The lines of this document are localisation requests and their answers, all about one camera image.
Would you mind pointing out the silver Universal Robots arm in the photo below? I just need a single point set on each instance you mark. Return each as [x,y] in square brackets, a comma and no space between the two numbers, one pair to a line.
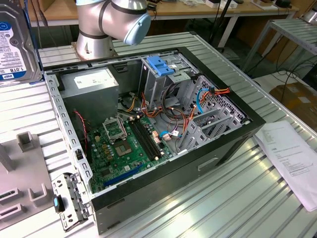
[111,17]

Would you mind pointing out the black open PC case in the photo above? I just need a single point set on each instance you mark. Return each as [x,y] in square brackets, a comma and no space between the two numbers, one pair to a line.
[161,188]

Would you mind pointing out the brown cardboard box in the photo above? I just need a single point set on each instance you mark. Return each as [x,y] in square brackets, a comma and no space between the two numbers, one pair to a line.
[297,104]

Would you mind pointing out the blue expansion slot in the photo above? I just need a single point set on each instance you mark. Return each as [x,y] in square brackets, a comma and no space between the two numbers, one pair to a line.
[123,174]

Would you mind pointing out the blue plastic drive latch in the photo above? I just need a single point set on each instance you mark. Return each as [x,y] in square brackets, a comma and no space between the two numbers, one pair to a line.
[156,64]

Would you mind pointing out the grey power supply unit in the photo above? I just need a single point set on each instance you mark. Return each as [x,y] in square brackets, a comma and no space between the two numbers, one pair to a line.
[91,101]

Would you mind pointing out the green motherboard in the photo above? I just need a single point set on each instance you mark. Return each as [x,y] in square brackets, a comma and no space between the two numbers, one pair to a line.
[106,158]

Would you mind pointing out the grey parts rack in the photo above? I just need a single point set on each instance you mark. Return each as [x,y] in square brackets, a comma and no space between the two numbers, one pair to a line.
[22,168]

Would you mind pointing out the metal expansion card bracket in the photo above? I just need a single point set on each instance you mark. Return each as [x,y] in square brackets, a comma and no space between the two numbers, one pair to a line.
[74,198]

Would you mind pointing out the grey optical drive cage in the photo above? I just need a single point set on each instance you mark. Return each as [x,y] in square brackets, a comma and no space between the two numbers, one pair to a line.
[151,86]

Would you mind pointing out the hard disk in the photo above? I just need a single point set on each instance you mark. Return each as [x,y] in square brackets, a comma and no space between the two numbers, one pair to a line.
[15,44]

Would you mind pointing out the white printed paper sheet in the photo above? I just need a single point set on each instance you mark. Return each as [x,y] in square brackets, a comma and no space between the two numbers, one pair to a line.
[284,153]

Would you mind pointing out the grey perforated disk bay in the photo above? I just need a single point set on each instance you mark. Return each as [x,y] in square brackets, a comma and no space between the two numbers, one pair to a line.
[223,104]

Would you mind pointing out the CPU socket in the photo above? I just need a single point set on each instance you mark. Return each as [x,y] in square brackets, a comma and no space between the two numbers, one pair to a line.
[122,148]

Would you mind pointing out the black RAM slot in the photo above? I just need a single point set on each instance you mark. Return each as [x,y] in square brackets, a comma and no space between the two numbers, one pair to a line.
[143,138]
[149,138]
[140,138]
[146,138]

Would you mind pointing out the grey slatted side table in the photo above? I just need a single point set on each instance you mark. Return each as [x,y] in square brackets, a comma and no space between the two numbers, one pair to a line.
[297,32]

